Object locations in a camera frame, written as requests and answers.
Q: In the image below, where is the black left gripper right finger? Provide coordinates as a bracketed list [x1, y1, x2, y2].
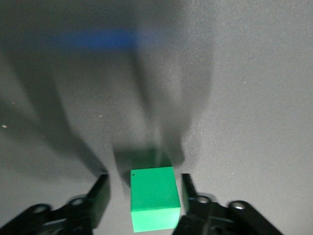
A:
[172, 173, 289, 235]

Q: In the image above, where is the blue plastic bin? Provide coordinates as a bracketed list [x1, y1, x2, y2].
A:
[46, 28, 141, 52]

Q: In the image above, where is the green cube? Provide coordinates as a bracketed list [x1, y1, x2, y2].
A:
[129, 149, 181, 233]

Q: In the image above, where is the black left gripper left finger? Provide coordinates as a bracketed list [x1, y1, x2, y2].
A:
[0, 173, 111, 235]

